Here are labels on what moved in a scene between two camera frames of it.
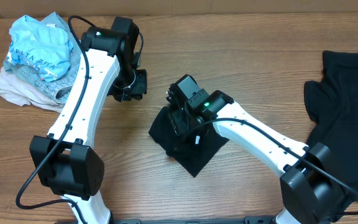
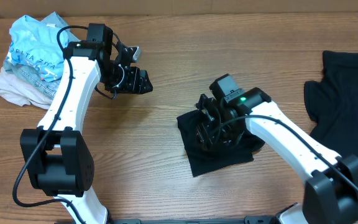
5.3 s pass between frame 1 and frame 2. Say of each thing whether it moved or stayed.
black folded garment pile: stayed
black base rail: stayed
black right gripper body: moved
